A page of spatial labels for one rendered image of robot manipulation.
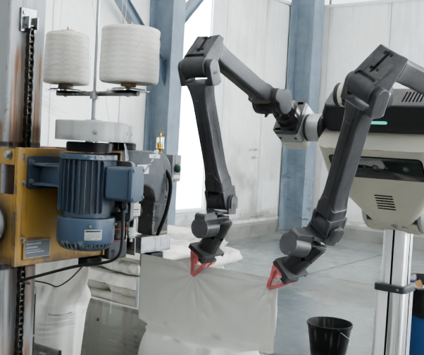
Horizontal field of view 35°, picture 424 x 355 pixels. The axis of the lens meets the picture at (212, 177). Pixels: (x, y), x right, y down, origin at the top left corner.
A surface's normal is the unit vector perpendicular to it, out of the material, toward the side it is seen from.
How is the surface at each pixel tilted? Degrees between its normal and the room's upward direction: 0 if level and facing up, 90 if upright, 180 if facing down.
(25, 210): 90
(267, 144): 90
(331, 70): 90
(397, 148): 40
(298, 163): 90
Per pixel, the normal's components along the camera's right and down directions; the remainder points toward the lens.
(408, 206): -0.49, 0.65
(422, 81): 0.48, 0.56
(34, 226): 0.80, 0.07
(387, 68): -0.51, -0.48
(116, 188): -0.22, 0.04
